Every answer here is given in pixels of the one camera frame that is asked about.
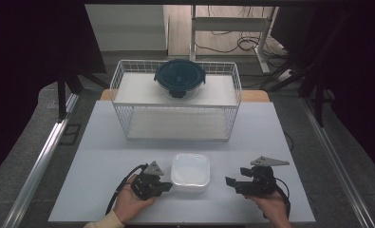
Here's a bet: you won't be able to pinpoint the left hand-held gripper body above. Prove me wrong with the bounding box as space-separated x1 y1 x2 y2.
130 161 165 201

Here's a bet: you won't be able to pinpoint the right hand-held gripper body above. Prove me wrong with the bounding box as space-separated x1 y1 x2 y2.
235 155 291 199

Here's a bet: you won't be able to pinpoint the white square lidded container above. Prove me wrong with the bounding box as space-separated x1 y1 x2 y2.
170 153 212 194

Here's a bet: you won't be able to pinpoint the white wire rack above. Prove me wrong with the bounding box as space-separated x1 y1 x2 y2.
109 59 243 143

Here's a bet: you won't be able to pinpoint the round container with dark lid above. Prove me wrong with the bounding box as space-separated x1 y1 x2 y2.
153 58 207 101

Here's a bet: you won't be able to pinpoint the person's left hand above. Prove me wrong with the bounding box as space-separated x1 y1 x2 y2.
113 174 156 224

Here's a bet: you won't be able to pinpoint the person's right hand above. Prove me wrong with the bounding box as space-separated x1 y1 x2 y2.
245 189 291 226

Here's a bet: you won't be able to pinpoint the wooden table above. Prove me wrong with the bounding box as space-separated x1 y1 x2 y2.
99 88 271 103

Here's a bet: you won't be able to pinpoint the black metal stand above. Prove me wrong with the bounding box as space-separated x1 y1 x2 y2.
56 70 111 124
298 70 336 128

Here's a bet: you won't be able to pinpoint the dark curtain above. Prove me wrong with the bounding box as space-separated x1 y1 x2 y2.
270 5 375 182
0 0 107 185

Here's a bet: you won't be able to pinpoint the white cabinet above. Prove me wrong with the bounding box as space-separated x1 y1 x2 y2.
84 3 170 52

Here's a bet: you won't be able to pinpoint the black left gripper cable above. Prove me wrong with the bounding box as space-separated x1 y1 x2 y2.
104 163 148 216

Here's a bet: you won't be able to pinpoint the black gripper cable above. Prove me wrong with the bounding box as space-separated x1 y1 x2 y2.
273 177 292 219
104 163 148 216

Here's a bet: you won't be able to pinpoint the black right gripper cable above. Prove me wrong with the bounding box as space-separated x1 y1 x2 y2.
273 177 292 219

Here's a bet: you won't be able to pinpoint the aluminium rail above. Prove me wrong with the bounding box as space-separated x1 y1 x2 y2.
300 94 371 228
1 93 80 228

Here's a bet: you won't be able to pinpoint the black floor cables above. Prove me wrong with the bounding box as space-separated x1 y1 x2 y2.
194 5 291 55

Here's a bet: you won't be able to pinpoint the white desk frame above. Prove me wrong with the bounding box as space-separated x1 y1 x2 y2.
189 4 279 75

